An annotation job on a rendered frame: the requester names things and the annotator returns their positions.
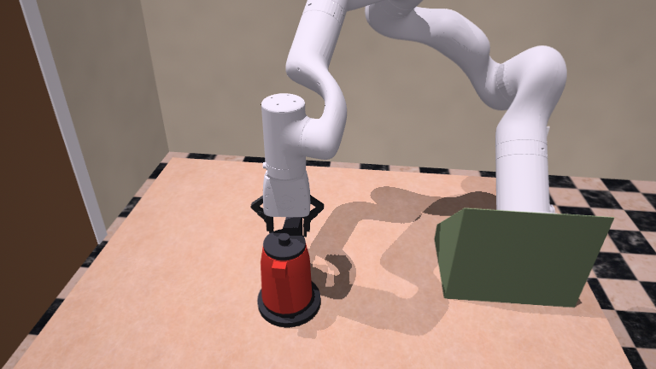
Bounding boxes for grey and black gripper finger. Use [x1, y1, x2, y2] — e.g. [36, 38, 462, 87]
[250, 195, 274, 233]
[302, 195, 324, 237]

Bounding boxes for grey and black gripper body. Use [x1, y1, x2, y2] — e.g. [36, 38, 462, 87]
[263, 171, 310, 217]

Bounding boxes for red electric kettle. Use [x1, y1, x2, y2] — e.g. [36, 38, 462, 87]
[261, 217, 312, 317]

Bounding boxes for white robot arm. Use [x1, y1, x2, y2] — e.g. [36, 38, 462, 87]
[261, 0, 567, 214]

